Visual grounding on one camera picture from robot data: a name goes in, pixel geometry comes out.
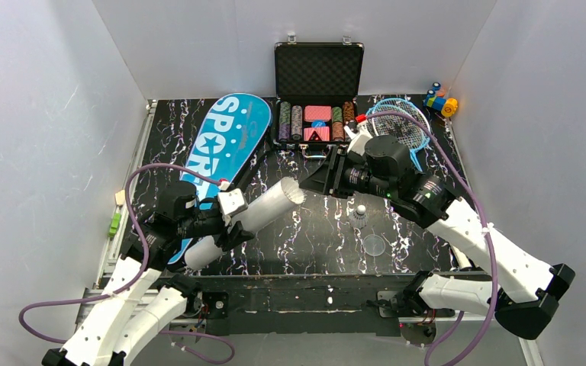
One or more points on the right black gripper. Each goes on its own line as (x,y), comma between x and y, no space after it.
(334,173)

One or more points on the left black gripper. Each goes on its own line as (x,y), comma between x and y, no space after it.
(226,229)

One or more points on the white shuttlecock tube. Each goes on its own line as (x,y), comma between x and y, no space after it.
(278,200)

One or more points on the white shuttlecock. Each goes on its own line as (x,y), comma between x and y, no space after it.
(358,218)

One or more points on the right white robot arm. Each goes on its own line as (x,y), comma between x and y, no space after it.
(526,293)

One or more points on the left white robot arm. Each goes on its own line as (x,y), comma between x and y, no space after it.
(112,333)

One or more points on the blue badminton racket lower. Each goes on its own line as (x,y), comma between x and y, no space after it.
(409,108)

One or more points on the clear plastic tube lid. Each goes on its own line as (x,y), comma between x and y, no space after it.
(373,245)

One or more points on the black poker chip case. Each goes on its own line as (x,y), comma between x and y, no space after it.
(316,85)

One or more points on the blue racket cover bag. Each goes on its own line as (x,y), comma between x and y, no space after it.
(229,135)

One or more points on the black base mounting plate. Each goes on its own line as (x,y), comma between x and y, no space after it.
(296,304)

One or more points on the colourful toy block train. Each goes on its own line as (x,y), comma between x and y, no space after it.
(437,100)

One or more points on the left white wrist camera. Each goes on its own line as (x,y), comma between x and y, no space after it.
(231,201)

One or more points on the green clip on rail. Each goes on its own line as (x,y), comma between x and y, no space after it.
(114,225)

